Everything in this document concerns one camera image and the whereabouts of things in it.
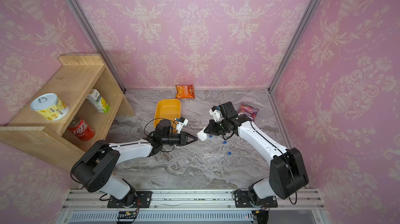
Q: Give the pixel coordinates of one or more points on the purple candy bag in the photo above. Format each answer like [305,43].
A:
[250,111]

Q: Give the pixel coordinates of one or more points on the aluminium corner post left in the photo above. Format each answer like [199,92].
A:
[83,21]

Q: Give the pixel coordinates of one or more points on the orange snack bag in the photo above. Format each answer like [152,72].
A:
[185,92]

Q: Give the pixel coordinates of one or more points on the yellow plastic tray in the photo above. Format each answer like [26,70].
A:
[168,109]

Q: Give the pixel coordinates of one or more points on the yellow tin can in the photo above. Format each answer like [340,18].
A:
[50,106]

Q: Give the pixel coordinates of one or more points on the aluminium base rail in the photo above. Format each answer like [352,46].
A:
[192,206]

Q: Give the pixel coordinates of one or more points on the red cola can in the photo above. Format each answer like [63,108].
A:
[81,129]

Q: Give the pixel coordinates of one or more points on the green white drink carton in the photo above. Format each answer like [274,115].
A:
[97,101]

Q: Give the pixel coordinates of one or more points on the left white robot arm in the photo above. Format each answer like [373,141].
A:
[94,170]

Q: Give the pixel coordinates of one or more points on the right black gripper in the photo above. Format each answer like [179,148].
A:
[212,125]

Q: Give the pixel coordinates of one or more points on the wooden shelf unit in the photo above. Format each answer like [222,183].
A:
[52,142]

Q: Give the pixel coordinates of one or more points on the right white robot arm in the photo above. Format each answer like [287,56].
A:
[287,172]

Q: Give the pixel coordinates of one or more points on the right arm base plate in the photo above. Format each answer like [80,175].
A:
[246,199]

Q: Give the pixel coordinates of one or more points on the aluminium corner post right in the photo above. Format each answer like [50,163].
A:
[300,30]

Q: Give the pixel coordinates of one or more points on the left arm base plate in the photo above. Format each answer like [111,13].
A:
[138,199]

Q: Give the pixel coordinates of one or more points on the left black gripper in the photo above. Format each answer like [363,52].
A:
[183,138]

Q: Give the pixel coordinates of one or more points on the aluminium corner post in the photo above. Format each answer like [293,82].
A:
[300,30]
[83,21]

